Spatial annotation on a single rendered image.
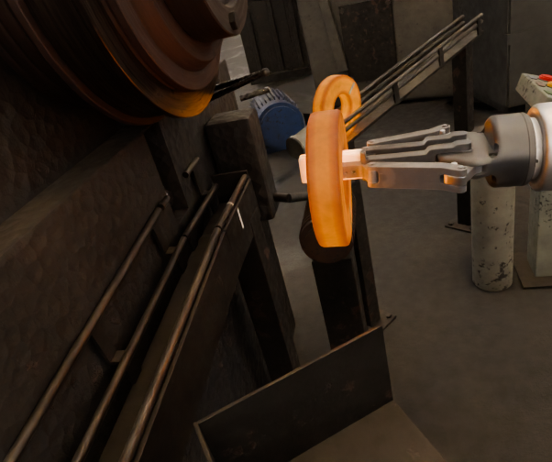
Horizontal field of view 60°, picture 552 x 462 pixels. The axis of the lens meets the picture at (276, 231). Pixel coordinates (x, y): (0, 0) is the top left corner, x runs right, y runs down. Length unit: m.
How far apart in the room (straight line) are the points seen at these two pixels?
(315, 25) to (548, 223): 2.32
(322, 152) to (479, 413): 0.98
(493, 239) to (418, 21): 2.04
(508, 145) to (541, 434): 0.92
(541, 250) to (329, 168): 1.26
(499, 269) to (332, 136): 1.19
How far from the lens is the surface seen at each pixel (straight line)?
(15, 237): 0.55
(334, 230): 0.50
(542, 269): 1.72
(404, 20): 3.35
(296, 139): 1.11
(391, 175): 0.50
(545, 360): 1.48
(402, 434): 0.56
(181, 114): 0.69
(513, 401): 1.38
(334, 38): 3.46
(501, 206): 1.51
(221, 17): 0.66
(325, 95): 1.17
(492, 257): 1.59
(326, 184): 0.47
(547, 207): 1.60
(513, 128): 0.53
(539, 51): 2.85
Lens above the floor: 1.06
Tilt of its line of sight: 29 degrees down
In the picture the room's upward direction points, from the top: 15 degrees counter-clockwise
